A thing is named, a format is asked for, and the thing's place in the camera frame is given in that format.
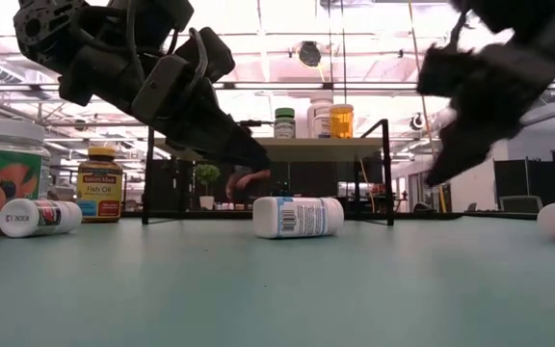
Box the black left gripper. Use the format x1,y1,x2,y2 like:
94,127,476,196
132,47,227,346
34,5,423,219
58,26,236,141

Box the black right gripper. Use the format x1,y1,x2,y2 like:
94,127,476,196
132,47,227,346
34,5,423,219
416,42,555,188

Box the green cap medicine bottle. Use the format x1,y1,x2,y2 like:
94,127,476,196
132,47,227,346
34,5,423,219
273,107,297,140

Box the medium white medicine bottle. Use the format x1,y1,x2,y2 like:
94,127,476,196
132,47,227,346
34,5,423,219
312,113,332,140

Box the large white medicine bottle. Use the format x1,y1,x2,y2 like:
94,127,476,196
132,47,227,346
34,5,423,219
305,90,335,140

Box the white bottle blue label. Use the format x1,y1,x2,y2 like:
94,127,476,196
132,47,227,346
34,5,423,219
251,196,346,240

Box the fish oil bottle yellow cap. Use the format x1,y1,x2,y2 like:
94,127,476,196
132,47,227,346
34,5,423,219
75,146,124,224

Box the orange pill bottle white cap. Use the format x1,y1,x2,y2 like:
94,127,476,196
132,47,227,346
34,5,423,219
329,103,356,140

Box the large clear gummies bottle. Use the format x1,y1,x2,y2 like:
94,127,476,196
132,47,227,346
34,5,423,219
0,118,52,235

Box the small white bottle red label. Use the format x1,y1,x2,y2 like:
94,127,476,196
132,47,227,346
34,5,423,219
0,198,84,239

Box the wooden shelf black metal legs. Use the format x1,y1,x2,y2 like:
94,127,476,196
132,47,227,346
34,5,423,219
141,118,395,227

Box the small potted plant white pot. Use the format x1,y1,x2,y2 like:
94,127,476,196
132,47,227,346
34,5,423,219
194,163,222,211

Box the person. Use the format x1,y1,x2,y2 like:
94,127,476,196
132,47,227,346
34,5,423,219
225,166,273,206

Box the grey office chair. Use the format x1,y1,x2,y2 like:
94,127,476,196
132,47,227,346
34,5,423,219
498,195,543,214

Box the black room partition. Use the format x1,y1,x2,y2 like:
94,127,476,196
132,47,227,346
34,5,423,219
492,158,555,213

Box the black round ceiling fixture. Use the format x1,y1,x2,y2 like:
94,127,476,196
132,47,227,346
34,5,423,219
299,41,323,68

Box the green table mat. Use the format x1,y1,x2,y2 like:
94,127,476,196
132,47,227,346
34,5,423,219
0,214,555,347

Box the yellow hanging cable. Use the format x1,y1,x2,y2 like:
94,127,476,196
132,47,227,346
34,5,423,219
406,0,448,214

